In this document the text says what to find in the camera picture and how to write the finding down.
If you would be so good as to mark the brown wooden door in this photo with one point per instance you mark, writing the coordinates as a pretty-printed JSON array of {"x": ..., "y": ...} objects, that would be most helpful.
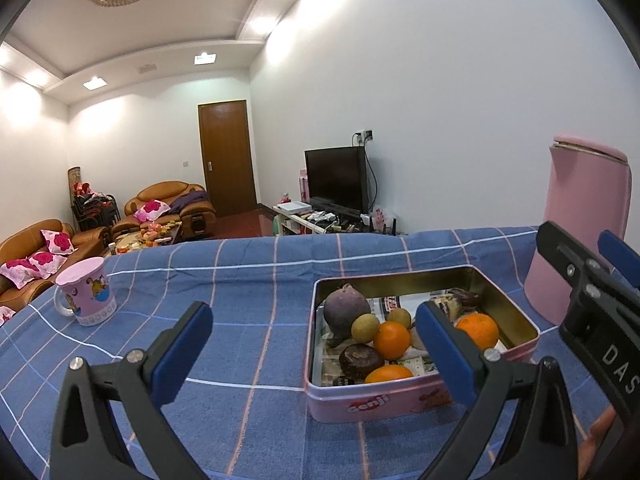
[{"x": 227, "y": 155}]

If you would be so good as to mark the pink floral pillow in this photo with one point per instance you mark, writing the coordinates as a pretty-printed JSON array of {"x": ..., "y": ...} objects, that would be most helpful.
[
  {"x": 17, "y": 271},
  {"x": 59, "y": 241},
  {"x": 152, "y": 208},
  {"x": 5, "y": 314},
  {"x": 47, "y": 261}
]

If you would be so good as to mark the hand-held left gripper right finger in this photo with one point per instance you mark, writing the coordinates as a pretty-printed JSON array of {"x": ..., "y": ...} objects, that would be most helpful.
[{"x": 442, "y": 355}]

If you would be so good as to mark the ceiling air vent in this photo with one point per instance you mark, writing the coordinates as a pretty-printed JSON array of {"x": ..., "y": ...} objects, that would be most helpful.
[{"x": 147, "y": 67}]

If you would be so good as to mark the tall pink box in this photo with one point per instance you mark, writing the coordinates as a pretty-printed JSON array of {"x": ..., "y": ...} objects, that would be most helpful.
[{"x": 303, "y": 185}]

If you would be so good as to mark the black television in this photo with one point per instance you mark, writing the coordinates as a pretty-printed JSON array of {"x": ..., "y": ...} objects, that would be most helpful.
[{"x": 335, "y": 177}]

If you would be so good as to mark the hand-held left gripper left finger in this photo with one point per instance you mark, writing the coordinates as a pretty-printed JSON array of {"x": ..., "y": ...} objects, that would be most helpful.
[{"x": 182, "y": 355}]

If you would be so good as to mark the brown leather armchair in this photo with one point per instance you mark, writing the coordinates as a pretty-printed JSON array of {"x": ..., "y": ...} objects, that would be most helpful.
[{"x": 195, "y": 220}]

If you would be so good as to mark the rectangular ceiling light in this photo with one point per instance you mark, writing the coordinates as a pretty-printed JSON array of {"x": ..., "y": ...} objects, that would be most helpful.
[{"x": 205, "y": 57}]

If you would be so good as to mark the printed paper leaflet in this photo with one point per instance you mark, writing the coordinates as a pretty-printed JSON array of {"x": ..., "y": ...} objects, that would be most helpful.
[{"x": 415, "y": 300}]

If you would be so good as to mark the person's right hand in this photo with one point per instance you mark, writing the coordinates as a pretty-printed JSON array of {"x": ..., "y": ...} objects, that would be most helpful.
[{"x": 600, "y": 427}]

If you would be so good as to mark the purple round fruit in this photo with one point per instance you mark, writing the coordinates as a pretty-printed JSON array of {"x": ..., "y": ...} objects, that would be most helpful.
[{"x": 346, "y": 310}]

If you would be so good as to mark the dark brown round fruit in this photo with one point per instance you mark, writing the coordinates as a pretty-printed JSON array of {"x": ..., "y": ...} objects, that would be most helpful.
[{"x": 360, "y": 358}]

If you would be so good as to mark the blue plaid tablecloth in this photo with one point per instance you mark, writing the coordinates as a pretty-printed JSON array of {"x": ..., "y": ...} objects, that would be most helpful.
[{"x": 250, "y": 285}]

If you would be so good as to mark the square ceiling light panel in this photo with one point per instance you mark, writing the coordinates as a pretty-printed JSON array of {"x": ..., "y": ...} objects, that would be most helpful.
[{"x": 95, "y": 82}]

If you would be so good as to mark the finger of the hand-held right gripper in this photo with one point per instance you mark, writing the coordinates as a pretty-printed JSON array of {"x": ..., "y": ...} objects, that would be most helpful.
[
  {"x": 555, "y": 240},
  {"x": 617, "y": 251}
]

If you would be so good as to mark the pink cartoon mug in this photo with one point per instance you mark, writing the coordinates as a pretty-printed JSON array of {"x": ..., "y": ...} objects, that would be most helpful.
[{"x": 87, "y": 292}]

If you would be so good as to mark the green container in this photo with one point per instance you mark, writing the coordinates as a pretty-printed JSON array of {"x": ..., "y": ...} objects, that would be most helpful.
[{"x": 276, "y": 225}]

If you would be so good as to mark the pink tin box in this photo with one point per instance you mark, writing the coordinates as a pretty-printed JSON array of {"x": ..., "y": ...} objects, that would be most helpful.
[{"x": 350, "y": 405}]

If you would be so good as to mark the brown leather sofa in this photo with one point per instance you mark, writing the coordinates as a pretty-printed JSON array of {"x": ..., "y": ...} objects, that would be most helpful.
[{"x": 20, "y": 242}]

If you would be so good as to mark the white television stand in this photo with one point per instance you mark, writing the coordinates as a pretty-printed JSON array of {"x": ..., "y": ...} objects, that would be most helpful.
[{"x": 300, "y": 222}]

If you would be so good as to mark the stack of black chairs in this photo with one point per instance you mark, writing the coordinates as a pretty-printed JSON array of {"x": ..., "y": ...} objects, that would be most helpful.
[{"x": 95, "y": 212}]

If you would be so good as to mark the orange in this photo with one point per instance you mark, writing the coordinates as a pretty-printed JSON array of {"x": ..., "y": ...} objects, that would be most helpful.
[
  {"x": 389, "y": 375},
  {"x": 477, "y": 331},
  {"x": 392, "y": 341}
]

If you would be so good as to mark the small olive green fruit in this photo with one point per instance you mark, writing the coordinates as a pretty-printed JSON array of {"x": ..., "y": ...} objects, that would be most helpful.
[
  {"x": 365, "y": 327},
  {"x": 399, "y": 316}
]

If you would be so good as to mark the wall socket with plugs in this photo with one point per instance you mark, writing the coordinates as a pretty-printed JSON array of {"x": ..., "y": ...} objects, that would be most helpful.
[{"x": 364, "y": 135}]

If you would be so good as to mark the pink electric kettle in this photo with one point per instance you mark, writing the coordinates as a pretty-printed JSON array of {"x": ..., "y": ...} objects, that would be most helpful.
[{"x": 575, "y": 200}]

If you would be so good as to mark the patterned leaning board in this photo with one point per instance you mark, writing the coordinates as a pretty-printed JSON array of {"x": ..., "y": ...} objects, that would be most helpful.
[{"x": 74, "y": 177}]

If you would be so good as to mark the pink printed bag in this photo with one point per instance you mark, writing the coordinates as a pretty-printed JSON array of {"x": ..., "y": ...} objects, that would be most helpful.
[{"x": 380, "y": 217}]

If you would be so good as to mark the white set-top box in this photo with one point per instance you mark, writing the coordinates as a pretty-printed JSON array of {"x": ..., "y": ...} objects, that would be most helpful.
[{"x": 294, "y": 206}]

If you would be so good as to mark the coffee table with snacks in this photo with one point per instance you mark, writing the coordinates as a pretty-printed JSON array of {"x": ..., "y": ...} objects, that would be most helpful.
[{"x": 145, "y": 240}]

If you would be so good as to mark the purple cloth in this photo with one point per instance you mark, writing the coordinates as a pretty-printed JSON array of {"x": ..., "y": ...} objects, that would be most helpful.
[{"x": 187, "y": 197}]

